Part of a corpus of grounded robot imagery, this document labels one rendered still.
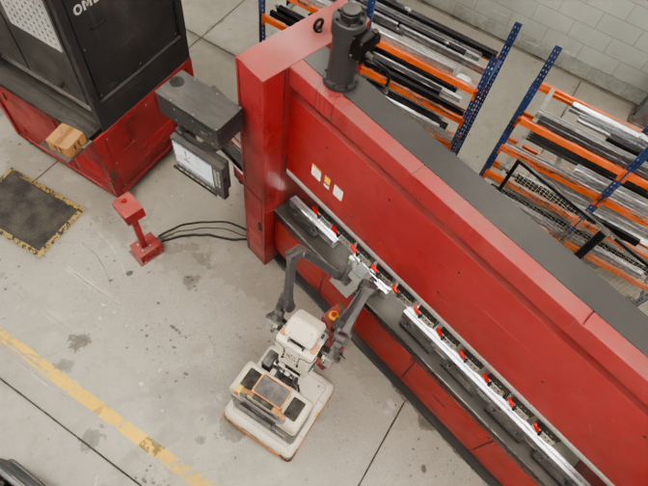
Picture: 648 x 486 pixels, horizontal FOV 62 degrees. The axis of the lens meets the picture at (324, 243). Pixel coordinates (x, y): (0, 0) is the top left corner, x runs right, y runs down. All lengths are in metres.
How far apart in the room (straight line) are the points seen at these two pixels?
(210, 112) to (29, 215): 2.70
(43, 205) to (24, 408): 1.86
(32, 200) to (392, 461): 3.99
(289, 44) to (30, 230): 3.22
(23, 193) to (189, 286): 1.86
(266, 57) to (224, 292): 2.37
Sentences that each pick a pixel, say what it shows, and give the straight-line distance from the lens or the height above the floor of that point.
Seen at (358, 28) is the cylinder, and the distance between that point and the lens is 2.81.
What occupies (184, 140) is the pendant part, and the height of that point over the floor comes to 1.60.
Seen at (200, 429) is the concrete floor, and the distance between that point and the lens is 4.59.
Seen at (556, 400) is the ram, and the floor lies 1.59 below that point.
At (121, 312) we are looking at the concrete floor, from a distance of 4.98.
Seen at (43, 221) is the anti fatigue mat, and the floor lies 0.01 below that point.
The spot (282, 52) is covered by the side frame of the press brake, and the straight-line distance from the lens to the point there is 3.26.
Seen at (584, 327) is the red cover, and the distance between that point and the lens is 2.73.
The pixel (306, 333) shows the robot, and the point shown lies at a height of 1.36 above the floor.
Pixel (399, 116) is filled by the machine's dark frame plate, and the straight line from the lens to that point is 3.03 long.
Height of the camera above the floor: 4.49
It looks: 61 degrees down
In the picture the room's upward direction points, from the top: 11 degrees clockwise
